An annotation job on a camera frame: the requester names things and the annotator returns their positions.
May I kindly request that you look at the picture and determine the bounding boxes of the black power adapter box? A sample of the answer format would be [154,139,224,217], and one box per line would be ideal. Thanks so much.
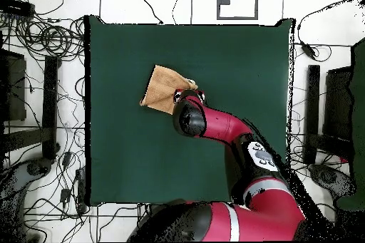
[0,0,36,18]

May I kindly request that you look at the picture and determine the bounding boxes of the dark green table cloth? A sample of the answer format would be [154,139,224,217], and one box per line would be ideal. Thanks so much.
[84,14,296,207]

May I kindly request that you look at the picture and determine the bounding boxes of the black cable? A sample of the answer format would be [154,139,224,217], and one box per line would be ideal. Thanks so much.
[171,0,191,25]
[133,0,164,25]

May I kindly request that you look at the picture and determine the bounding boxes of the tan terry towel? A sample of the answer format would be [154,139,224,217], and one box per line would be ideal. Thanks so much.
[139,64,199,115]

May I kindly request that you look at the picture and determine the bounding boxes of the black adapter with cable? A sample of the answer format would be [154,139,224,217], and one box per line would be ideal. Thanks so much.
[298,40,334,63]

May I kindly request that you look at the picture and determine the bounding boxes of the black stand beam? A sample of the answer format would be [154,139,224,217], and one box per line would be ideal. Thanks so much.
[41,55,61,160]
[302,64,321,165]

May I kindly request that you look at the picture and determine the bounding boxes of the coil of black cables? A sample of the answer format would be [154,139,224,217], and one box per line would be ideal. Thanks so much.
[12,16,86,59]

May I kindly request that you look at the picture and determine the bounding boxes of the office chair base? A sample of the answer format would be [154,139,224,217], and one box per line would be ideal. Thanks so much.
[309,162,357,198]
[0,157,56,200]

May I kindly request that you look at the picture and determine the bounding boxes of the black cross beam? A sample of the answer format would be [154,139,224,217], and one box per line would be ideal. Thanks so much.
[4,127,52,152]

